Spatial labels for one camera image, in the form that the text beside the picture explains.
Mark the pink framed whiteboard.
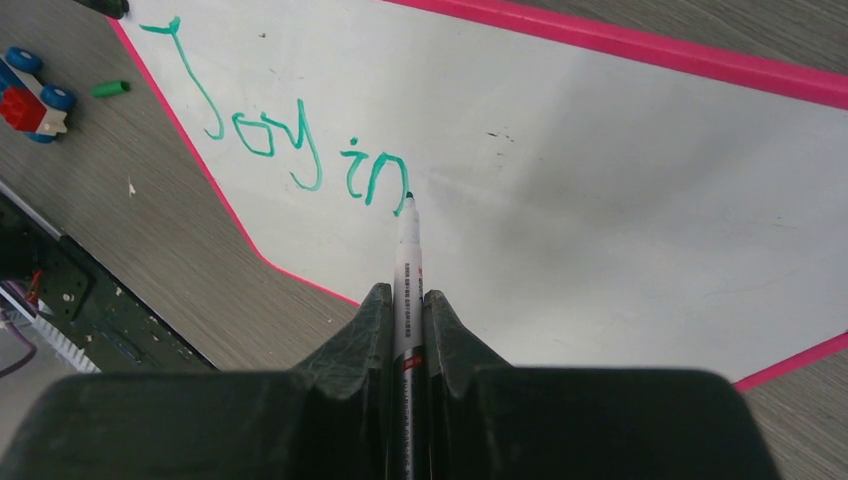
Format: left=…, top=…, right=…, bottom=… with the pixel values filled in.
left=113, top=1, right=847, bottom=388

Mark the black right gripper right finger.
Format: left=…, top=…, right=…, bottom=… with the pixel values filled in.
left=424, top=290, right=780, bottom=479

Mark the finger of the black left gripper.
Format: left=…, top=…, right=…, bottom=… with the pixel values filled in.
left=74, top=0, right=130, bottom=19

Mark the green whiteboard marker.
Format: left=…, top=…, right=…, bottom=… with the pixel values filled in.
left=389, top=192, right=431, bottom=479

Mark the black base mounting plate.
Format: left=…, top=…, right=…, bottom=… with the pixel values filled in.
left=1, top=196, right=215, bottom=372

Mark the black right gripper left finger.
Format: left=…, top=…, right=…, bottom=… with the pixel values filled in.
left=1, top=283, right=392, bottom=479

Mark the green marker cap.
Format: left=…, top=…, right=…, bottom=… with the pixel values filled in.
left=90, top=80, right=131, bottom=98

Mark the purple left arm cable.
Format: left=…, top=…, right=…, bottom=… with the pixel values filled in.
left=0, top=278, right=38, bottom=380

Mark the blue red toy car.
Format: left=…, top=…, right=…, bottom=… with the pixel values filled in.
left=1, top=46, right=77, bottom=144

